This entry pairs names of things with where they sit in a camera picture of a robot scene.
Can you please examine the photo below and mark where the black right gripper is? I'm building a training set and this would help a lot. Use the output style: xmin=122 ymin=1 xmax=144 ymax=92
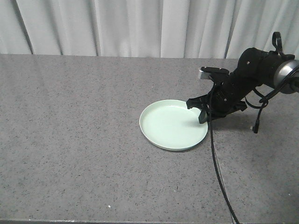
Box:
xmin=186 ymin=71 xmax=255 ymax=124

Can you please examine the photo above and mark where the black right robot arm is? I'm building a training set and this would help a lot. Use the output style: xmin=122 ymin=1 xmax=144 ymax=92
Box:
xmin=186 ymin=32 xmax=299 ymax=124

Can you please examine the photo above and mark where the black camera cable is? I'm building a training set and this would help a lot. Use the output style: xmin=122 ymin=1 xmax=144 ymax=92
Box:
xmin=206 ymin=91 xmax=241 ymax=224

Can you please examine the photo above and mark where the mint green round plate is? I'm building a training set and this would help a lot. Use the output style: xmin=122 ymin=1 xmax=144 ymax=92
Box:
xmin=139 ymin=99 xmax=208 ymax=151

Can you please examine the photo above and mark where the white pleated curtain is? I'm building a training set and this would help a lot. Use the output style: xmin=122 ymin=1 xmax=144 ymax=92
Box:
xmin=0 ymin=0 xmax=299 ymax=59

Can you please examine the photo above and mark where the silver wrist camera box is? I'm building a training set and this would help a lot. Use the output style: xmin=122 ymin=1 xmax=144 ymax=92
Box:
xmin=199 ymin=67 xmax=229 ymax=80

